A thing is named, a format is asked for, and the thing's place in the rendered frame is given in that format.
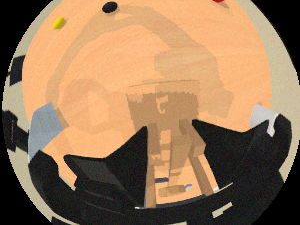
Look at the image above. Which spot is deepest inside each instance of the yellow ball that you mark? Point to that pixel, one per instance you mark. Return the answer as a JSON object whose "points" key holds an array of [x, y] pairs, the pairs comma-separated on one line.
{"points": [[58, 23]]}

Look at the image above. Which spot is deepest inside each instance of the white cup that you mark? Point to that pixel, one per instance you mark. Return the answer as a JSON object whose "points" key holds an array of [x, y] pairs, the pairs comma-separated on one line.
{"points": [[259, 114]]}

